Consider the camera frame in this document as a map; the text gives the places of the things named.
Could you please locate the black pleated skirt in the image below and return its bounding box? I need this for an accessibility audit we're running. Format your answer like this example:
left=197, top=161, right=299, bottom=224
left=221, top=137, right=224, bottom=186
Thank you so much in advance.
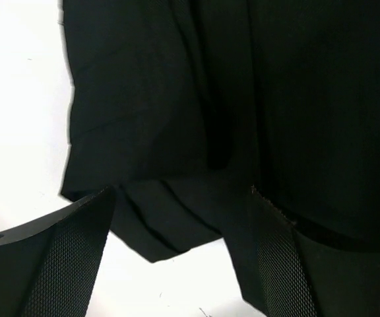
left=61, top=0, right=380, bottom=316

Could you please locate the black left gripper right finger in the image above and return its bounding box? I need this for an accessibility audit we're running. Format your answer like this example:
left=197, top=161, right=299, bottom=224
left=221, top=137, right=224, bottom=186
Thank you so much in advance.
left=250, top=186, right=322, bottom=316

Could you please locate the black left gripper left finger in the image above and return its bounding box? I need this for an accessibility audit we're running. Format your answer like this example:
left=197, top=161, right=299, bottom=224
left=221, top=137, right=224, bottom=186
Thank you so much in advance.
left=0, top=188, right=115, bottom=317

